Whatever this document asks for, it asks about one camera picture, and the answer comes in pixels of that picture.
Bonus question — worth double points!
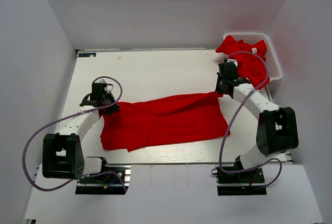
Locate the red t shirt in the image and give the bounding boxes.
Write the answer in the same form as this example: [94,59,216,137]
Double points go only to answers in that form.
[101,92,228,152]

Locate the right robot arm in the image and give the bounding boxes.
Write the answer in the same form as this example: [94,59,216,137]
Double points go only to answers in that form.
[216,60,299,182]

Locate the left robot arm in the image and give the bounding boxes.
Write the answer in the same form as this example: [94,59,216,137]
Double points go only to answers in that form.
[42,79,120,182]

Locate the red t shirts pile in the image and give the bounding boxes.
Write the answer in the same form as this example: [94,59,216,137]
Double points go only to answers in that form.
[215,35,267,87]

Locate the blue table label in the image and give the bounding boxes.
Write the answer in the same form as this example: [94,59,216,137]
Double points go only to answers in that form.
[78,53,96,58]

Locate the white plastic basket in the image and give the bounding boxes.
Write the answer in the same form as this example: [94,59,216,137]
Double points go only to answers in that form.
[223,32,283,81]

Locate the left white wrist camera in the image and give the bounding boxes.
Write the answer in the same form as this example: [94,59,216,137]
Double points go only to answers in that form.
[99,79,108,91]

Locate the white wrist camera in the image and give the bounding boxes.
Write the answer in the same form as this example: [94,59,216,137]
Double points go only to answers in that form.
[99,79,108,91]
[227,59,238,66]

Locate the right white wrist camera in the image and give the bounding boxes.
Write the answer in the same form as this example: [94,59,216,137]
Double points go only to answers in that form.
[227,59,238,66]

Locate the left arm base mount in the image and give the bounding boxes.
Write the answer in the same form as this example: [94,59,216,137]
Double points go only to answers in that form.
[75,164,131,195]

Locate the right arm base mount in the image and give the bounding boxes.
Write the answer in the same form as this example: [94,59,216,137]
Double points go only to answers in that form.
[211,167,267,196]

